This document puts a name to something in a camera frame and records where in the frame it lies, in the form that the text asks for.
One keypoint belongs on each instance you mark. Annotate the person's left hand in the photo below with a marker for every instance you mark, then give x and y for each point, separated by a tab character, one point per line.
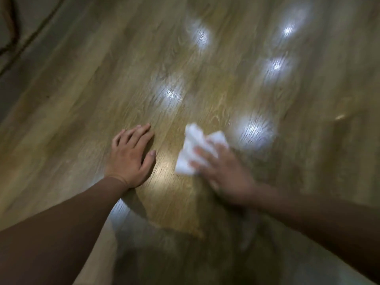
127	163

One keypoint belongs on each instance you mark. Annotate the person's right hand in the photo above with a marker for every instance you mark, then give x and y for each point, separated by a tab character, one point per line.
228	178

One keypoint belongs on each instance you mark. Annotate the white towel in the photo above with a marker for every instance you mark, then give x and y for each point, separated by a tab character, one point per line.
190	145

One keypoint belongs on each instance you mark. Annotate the person's right forearm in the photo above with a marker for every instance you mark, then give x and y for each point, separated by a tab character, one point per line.
320	219

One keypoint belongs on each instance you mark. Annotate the person's left forearm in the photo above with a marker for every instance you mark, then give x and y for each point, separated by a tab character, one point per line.
53	231

